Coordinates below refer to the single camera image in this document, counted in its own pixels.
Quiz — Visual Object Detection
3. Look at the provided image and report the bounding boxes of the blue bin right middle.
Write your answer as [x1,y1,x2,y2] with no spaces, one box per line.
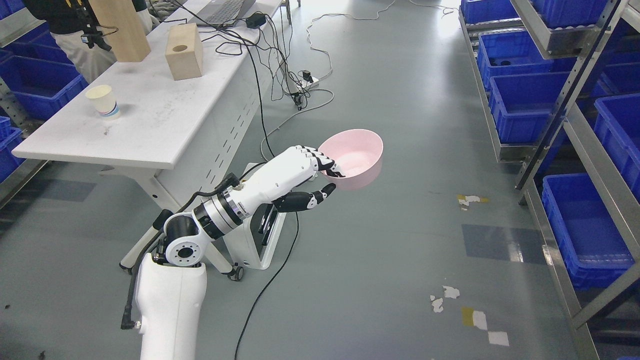
[489,71,570,145]

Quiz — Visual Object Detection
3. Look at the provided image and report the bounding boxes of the white folding table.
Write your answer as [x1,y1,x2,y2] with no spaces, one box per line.
[11,0,291,282]

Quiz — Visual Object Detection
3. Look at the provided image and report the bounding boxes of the small wooden block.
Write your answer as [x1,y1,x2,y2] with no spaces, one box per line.
[165,23,204,81]

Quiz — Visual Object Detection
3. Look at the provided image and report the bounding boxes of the paper cup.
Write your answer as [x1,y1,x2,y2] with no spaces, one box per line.
[84,84,121,120]

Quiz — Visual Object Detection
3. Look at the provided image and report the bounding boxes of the person in black shirt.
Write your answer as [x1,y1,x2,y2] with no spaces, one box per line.
[22,0,153,84]

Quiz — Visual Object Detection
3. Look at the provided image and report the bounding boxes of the steel shelving right side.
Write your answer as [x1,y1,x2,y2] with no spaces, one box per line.
[459,0,640,360]

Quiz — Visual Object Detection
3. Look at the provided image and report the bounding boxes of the laptop keyboard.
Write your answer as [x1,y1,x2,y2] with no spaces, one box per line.
[189,0,256,27]

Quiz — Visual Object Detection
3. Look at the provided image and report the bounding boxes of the blue bin right front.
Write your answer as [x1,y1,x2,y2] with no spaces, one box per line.
[541,173,635,291]

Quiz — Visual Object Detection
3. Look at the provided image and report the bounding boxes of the pink plastic bowl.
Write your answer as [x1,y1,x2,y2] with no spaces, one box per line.
[318,129,384,191]

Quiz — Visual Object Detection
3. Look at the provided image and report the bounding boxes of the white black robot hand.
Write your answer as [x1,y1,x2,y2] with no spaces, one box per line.
[229,145,346,215]

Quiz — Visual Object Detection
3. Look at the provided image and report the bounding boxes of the black floor cable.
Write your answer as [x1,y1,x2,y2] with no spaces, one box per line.
[234,212,300,360]

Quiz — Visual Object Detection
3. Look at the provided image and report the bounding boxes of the tall wooden block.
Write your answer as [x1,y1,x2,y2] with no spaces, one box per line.
[89,0,151,63]

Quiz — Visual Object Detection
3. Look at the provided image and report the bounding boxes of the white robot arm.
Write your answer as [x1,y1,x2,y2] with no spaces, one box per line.
[120,173,247,360]

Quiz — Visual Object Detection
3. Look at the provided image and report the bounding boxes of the black power adapter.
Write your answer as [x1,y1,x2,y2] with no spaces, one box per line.
[245,12,267,29]

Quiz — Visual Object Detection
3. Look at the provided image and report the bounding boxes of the blue bin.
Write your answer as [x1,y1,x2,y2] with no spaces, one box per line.
[541,173,635,291]
[489,71,570,145]

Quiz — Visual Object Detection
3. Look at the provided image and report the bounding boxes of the white power strip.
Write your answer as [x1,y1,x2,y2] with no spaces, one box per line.
[285,70,320,96]

